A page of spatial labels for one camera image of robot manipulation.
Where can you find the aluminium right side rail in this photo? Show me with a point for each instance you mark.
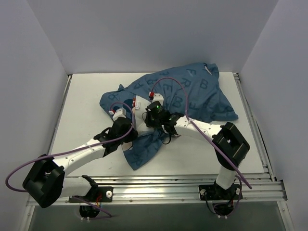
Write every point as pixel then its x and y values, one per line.
pixel 255 130

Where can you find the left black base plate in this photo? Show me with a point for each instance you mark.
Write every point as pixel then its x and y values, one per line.
pixel 99 195

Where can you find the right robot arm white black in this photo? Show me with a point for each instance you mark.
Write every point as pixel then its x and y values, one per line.
pixel 229 144

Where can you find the aluminium left side rail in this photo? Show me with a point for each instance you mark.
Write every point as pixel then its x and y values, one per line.
pixel 59 114

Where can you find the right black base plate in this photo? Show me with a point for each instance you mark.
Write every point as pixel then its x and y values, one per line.
pixel 214 192

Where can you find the aluminium front rail frame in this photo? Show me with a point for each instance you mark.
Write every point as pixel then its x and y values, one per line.
pixel 183 189

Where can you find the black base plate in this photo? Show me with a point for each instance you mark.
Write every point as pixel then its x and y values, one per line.
pixel 99 195
pixel 214 192

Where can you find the blue patterned pillowcase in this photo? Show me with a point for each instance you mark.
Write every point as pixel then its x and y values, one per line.
pixel 192 89

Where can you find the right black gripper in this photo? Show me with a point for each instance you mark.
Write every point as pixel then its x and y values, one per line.
pixel 154 115

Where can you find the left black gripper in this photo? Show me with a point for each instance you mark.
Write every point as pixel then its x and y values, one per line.
pixel 122 122

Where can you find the white pillow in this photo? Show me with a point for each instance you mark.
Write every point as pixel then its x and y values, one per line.
pixel 139 110

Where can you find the aluminium rail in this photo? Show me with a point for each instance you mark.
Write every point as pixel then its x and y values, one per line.
pixel 255 130
pixel 59 114

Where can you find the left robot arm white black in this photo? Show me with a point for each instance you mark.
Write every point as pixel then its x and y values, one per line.
pixel 48 180

